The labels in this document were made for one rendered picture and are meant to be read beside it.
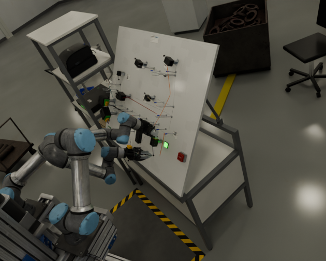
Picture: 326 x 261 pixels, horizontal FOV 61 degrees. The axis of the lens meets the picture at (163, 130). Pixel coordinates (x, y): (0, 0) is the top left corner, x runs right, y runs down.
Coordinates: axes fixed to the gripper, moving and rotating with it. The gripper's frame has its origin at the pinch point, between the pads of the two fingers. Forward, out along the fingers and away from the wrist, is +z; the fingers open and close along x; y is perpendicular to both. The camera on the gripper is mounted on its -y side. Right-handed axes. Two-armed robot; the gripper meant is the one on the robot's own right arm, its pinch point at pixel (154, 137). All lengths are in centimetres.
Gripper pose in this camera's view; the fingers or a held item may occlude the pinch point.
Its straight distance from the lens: 199.2
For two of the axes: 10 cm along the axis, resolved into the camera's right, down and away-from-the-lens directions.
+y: 5.2, -8.5, -0.6
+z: 6.2, 3.3, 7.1
